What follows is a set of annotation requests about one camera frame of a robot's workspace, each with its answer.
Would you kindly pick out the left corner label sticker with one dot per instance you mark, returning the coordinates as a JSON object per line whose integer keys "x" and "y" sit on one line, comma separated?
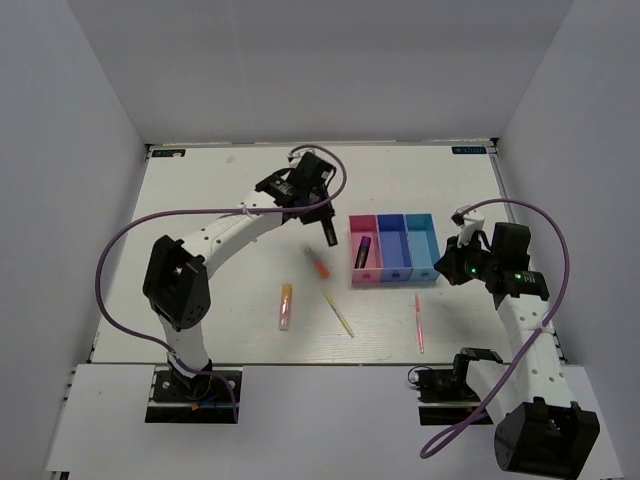
{"x": 168, "y": 153}

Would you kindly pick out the orange cap clear highlighter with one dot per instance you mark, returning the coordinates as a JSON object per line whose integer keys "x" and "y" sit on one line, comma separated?
{"x": 317, "y": 262}

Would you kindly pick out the corner label sticker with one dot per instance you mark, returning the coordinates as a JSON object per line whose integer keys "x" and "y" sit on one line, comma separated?
{"x": 168, "y": 153}
{"x": 468, "y": 150}

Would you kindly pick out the pink thin pen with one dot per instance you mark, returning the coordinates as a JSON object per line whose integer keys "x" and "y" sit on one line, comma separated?
{"x": 419, "y": 323}

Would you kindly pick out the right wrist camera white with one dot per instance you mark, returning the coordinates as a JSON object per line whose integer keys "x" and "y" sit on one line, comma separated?
{"x": 469, "y": 220}

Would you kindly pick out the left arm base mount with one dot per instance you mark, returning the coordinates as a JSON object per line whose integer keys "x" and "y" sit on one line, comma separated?
{"x": 206, "y": 401}

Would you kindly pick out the purple cap black marker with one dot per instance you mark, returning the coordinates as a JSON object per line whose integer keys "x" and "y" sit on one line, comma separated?
{"x": 362, "y": 252}

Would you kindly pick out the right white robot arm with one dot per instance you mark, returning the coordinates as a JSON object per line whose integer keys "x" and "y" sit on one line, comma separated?
{"x": 540, "y": 428}

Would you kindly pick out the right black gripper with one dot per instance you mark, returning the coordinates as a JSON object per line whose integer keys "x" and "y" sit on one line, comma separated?
{"x": 449, "y": 263}

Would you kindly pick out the pink container bin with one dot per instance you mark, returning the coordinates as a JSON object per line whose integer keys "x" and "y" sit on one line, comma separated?
{"x": 360, "y": 225}

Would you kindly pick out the orange pink clear highlighter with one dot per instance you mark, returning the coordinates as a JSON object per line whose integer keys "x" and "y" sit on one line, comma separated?
{"x": 285, "y": 307}

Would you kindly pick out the yellow thin pen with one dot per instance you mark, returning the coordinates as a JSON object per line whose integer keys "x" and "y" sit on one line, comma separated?
{"x": 338, "y": 314}

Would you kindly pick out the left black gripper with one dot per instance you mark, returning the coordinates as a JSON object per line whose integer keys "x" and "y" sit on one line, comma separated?
{"x": 325, "y": 212}

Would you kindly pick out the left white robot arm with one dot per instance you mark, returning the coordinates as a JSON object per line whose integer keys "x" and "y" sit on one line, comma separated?
{"x": 176, "y": 282}

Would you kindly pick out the light blue container bin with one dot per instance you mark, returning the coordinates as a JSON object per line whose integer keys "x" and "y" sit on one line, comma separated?
{"x": 423, "y": 247}

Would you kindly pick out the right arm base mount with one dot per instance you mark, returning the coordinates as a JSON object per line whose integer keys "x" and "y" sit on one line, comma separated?
{"x": 444, "y": 397}

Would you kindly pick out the right corner label sticker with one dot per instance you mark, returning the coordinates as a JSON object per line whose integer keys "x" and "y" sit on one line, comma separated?
{"x": 468, "y": 150}

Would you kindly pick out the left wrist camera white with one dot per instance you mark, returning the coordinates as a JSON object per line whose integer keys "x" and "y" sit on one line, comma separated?
{"x": 294, "y": 159}

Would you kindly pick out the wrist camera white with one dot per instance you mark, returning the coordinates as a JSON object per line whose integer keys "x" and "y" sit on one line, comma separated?
{"x": 294, "y": 159}
{"x": 469, "y": 220}

